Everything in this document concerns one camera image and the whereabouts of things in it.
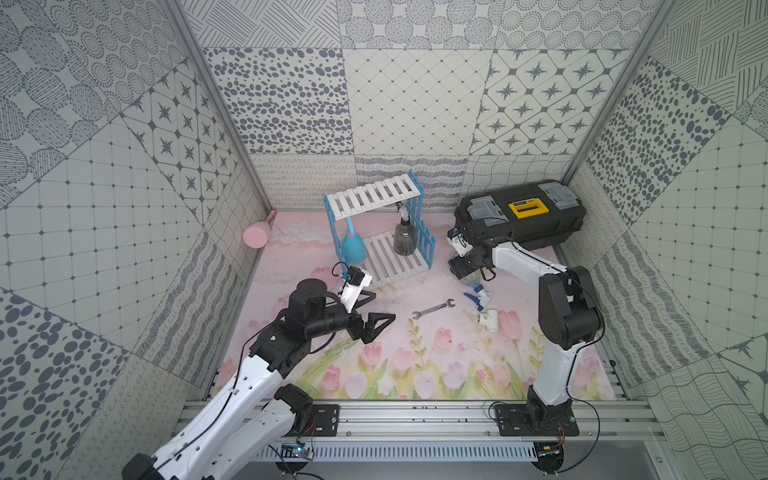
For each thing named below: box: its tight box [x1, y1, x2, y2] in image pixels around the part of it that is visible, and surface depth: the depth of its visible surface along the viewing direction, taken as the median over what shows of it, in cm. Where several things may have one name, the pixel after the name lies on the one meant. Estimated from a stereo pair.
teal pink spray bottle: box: [342, 217, 367, 266], surface depth 99 cm
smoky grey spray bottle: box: [393, 202, 416, 256], surface depth 103 cm
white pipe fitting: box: [478, 308, 498, 333], surface depth 91 cm
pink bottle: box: [242, 210, 276, 249], surface depth 107 cm
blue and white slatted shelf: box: [322, 170, 436, 289], surface depth 97 cm
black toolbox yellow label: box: [454, 180, 587, 250], surface depth 100 cm
